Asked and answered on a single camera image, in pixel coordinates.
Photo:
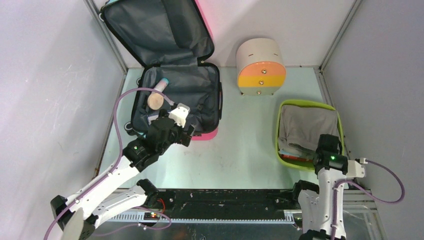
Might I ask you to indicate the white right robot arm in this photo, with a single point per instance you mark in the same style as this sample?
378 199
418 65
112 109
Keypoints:
322 204

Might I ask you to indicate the green plastic bin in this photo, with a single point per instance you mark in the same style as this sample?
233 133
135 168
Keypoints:
305 103

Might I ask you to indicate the pink and teal kids suitcase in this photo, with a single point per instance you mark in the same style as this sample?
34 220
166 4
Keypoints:
170 39

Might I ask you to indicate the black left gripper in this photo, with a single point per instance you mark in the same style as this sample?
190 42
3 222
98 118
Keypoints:
183 138

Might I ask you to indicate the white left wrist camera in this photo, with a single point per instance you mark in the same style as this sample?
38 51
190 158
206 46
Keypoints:
180 114

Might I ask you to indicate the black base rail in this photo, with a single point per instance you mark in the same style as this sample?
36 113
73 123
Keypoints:
224 204

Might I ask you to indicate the beige orange round storage box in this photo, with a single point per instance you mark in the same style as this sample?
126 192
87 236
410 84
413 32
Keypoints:
260 67

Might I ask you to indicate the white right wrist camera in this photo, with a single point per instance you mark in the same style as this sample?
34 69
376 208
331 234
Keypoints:
356 168

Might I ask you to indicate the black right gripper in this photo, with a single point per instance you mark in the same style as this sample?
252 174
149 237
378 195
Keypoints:
315 169

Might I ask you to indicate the grey ribbed garment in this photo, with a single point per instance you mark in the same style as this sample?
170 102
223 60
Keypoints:
300 128

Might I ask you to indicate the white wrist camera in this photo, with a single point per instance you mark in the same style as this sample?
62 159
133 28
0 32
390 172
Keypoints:
180 114
356 168

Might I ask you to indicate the light blue garment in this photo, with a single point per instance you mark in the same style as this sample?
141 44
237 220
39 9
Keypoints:
288 154

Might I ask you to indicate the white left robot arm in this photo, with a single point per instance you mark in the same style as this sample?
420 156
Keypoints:
80 214

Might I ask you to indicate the pink tube with teal cap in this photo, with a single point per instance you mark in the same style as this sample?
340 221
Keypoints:
161 85

